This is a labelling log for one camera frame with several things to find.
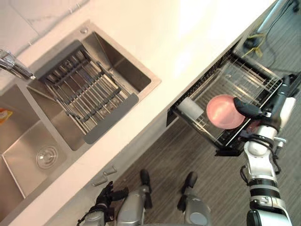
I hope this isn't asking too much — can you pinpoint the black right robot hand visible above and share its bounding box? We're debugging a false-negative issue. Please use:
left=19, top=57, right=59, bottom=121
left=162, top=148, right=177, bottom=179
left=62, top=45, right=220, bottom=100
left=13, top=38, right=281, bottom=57
left=233, top=75, right=297, bottom=130

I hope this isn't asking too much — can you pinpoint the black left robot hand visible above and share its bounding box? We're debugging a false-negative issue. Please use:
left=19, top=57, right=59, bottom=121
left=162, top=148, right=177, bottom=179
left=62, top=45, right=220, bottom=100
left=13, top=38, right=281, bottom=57
left=95, top=182, right=130, bottom=210

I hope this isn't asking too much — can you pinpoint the pink round cup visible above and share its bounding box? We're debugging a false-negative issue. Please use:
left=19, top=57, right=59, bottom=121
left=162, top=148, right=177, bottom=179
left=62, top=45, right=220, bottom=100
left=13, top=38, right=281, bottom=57
left=206, top=94, right=259, bottom=130

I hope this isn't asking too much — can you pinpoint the white cylindrical cup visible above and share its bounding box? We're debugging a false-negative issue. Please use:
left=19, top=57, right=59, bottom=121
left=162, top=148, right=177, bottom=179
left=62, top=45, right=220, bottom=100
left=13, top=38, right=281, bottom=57
left=177, top=97, right=204, bottom=121

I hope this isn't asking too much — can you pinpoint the round metal sink strainer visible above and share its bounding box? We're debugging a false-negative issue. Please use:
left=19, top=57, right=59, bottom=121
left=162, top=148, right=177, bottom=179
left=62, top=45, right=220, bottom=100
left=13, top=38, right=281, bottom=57
left=36, top=145, right=58, bottom=170

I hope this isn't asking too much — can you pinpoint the grey sink drying rack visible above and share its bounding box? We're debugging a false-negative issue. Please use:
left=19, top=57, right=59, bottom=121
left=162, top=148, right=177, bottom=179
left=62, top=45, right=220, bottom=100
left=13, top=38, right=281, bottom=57
left=37, top=40, right=140, bottom=145

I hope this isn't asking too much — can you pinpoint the black dishwasher drawer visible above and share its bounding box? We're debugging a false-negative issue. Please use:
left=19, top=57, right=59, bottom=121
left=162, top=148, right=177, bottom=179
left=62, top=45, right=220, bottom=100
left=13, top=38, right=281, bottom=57
left=166, top=44, right=297, bottom=157

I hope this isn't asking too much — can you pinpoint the stainless steel double sink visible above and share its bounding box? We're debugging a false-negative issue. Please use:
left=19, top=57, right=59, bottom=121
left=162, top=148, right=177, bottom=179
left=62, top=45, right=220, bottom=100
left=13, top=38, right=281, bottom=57
left=0, top=20, right=162, bottom=206

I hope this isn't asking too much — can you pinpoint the silver left robot leg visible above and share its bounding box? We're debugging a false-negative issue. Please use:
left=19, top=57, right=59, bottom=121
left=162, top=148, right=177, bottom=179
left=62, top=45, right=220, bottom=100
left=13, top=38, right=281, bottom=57
left=116, top=169, right=154, bottom=226

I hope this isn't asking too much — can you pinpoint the silver robot leg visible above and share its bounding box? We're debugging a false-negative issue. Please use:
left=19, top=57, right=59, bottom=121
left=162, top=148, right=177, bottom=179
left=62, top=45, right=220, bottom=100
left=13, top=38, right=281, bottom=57
left=116, top=169, right=154, bottom=226
left=177, top=171, right=212, bottom=226

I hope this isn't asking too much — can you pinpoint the silver right robot leg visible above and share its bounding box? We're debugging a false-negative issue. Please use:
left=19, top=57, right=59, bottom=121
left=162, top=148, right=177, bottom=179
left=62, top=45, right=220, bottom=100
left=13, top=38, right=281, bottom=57
left=177, top=171, right=212, bottom=226

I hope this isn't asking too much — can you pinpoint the grey metal stand leg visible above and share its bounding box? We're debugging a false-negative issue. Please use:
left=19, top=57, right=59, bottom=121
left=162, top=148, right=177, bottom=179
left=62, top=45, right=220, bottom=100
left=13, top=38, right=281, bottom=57
left=255, top=0, right=290, bottom=33

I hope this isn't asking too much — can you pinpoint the orange sponge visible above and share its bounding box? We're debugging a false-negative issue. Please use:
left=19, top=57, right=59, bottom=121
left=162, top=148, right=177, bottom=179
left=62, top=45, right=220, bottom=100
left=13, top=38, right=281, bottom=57
left=0, top=107, right=14, bottom=125

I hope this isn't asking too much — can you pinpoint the chrome kitchen faucet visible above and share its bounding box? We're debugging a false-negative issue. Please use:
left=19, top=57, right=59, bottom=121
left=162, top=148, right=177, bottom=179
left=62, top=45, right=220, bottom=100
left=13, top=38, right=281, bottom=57
left=0, top=48, right=36, bottom=81

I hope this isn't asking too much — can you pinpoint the metal cabinet handle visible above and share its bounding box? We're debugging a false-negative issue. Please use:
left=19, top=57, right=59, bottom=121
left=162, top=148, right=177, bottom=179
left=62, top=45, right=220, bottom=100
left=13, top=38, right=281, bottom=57
left=103, top=166, right=118, bottom=176
left=92, top=176, right=108, bottom=187

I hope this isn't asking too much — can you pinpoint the wire dishwasher rack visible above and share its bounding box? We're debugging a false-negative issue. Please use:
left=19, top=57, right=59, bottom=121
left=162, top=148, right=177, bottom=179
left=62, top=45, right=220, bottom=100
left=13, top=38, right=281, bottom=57
left=188, top=55, right=283, bottom=146

